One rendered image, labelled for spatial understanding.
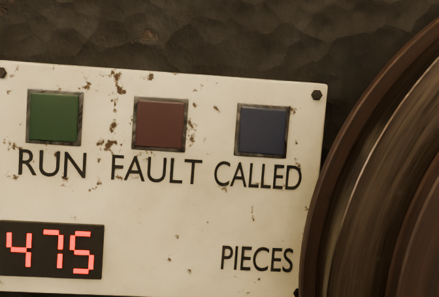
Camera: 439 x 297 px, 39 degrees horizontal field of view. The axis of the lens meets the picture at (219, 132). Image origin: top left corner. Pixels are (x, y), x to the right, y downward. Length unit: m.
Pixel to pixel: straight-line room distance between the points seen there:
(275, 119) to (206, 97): 0.06
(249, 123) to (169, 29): 0.10
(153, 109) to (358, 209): 0.18
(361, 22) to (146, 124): 0.19
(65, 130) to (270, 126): 0.16
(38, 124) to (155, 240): 0.13
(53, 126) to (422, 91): 0.27
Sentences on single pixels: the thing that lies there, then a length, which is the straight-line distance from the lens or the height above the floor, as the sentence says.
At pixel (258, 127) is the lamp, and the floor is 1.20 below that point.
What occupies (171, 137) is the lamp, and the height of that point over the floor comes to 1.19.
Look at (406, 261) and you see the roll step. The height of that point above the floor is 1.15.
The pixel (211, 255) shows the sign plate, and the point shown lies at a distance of 0.50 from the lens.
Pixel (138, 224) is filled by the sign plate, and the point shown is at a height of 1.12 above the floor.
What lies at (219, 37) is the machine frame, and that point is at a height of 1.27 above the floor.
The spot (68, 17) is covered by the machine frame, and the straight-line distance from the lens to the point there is 0.50.
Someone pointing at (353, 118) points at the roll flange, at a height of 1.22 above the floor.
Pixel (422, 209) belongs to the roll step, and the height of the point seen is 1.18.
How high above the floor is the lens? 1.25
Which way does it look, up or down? 6 degrees down
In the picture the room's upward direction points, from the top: 4 degrees clockwise
